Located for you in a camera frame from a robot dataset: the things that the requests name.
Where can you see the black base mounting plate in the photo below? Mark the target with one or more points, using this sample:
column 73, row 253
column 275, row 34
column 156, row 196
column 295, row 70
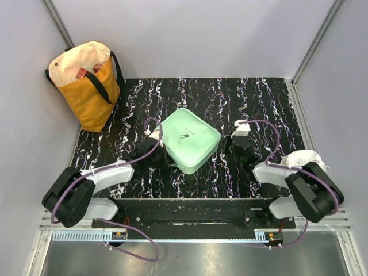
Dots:
column 199, row 218

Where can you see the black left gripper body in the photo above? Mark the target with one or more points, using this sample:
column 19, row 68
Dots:
column 160, row 158

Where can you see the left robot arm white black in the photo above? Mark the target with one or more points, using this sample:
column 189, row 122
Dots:
column 70, row 199

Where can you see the white crumpled cloth bag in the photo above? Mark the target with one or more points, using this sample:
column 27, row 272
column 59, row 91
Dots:
column 302, row 157

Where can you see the orange tote bag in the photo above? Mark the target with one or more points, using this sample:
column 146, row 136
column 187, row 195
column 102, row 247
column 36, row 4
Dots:
column 89, row 78

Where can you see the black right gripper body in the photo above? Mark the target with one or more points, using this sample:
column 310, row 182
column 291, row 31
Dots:
column 230, row 147

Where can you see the mint green medicine case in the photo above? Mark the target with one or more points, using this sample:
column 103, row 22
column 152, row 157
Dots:
column 189, row 140

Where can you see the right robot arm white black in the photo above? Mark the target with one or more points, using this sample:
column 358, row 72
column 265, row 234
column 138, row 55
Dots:
column 313, row 194

